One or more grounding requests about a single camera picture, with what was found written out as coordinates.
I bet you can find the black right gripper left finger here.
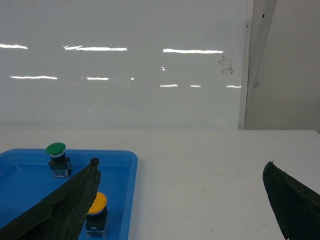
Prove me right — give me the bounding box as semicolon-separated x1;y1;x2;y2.
0;157;101;240

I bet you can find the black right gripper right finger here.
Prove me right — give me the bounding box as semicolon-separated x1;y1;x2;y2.
262;161;320;240

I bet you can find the white board aluminium edge frame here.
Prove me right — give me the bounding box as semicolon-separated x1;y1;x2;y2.
238;0;277;130

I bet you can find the yellow mushroom push button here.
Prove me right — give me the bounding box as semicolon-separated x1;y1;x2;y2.
85;192;109;238

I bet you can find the green mushroom push button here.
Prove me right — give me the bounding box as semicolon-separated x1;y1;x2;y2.
45;142;72;178

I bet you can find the blue plastic tray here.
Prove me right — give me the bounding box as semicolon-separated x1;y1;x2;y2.
0;148;138;240

